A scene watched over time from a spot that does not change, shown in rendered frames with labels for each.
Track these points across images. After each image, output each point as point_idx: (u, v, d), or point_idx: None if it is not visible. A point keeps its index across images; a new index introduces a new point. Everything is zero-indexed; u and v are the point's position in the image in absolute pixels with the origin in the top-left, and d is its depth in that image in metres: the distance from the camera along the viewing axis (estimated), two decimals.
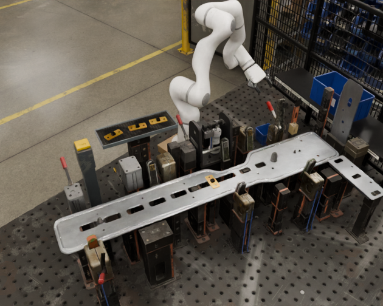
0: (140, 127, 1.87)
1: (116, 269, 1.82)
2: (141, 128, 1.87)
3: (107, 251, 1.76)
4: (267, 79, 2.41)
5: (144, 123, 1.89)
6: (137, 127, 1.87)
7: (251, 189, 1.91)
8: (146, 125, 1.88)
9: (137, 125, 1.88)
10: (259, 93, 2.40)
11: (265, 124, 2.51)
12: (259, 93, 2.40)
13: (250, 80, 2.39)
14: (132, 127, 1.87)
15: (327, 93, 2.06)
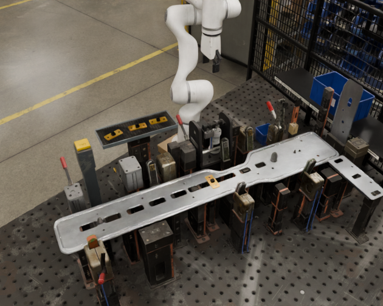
0: (140, 127, 1.87)
1: (116, 269, 1.82)
2: (141, 128, 1.87)
3: (107, 251, 1.76)
4: None
5: (144, 123, 1.89)
6: (137, 127, 1.87)
7: (251, 189, 1.91)
8: (146, 125, 1.88)
9: (137, 125, 1.88)
10: (214, 72, 1.71)
11: (265, 124, 2.51)
12: (214, 72, 1.72)
13: (217, 52, 1.65)
14: (132, 127, 1.87)
15: (327, 93, 2.06)
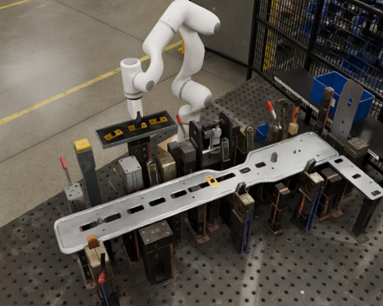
0: (140, 127, 1.87)
1: (116, 269, 1.82)
2: (141, 128, 1.87)
3: (107, 251, 1.76)
4: None
5: (144, 123, 1.90)
6: (137, 127, 1.87)
7: (251, 189, 1.91)
8: (146, 125, 1.88)
9: None
10: (137, 127, 1.86)
11: (265, 124, 2.51)
12: (137, 127, 1.87)
13: (139, 113, 1.78)
14: (132, 127, 1.87)
15: (327, 93, 2.06)
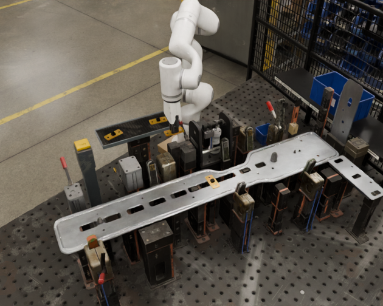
0: (177, 132, 1.72)
1: (116, 269, 1.82)
2: (178, 133, 1.72)
3: (107, 251, 1.76)
4: (175, 122, 1.71)
5: (182, 127, 1.74)
6: None
7: (251, 189, 1.91)
8: (183, 129, 1.73)
9: None
10: (174, 133, 1.71)
11: (265, 124, 2.51)
12: (173, 132, 1.71)
13: (177, 117, 1.63)
14: (169, 132, 1.72)
15: (327, 93, 2.06)
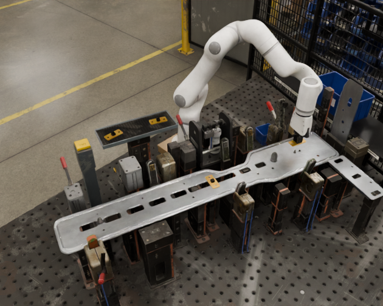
0: (301, 142, 1.93)
1: (116, 269, 1.82)
2: (301, 143, 1.93)
3: (107, 251, 1.76)
4: (299, 133, 1.92)
5: (302, 138, 1.96)
6: None
7: (251, 189, 1.91)
8: (304, 139, 1.95)
9: None
10: (298, 142, 1.92)
11: (265, 124, 2.51)
12: (298, 142, 1.93)
13: (307, 129, 1.85)
14: (293, 142, 1.93)
15: (327, 93, 2.06)
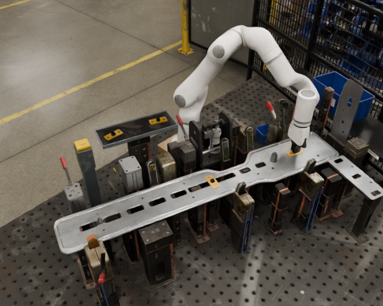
0: (298, 153, 1.98)
1: (116, 269, 1.82)
2: (299, 153, 1.97)
3: (107, 251, 1.76)
4: (296, 143, 1.96)
5: (300, 148, 2.00)
6: (295, 153, 1.98)
7: (251, 189, 1.91)
8: (301, 150, 1.99)
9: (294, 150, 1.98)
10: (296, 152, 1.96)
11: (265, 124, 2.51)
12: (295, 152, 1.97)
13: (304, 139, 1.89)
14: (291, 153, 1.97)
15: (327, 93, 2.06)
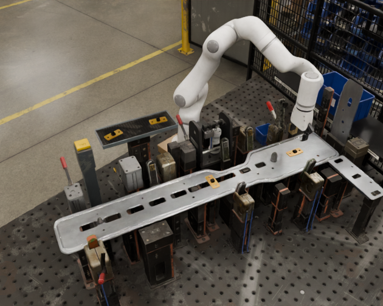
0: (298, 153, 1.98)
1: (116, 269, 1.82)
2: (299, 153, 1.97)
3: (107, 251, 1.76)
4: None
5: (300, 148, 2.00)
6: (295, 153, 1.98)
7: (251, 189, 1.91)
8: (301, 150, 1.99)
9: (294, 150, 1.98)
10: (304, 141, 1.88)
11: (265, 124, 2.51)
12: (303, 140, 1.88)
13: (309, 124, 1.82)
14: (291, 153, 1.97)
15: (327, 93, 2.06)
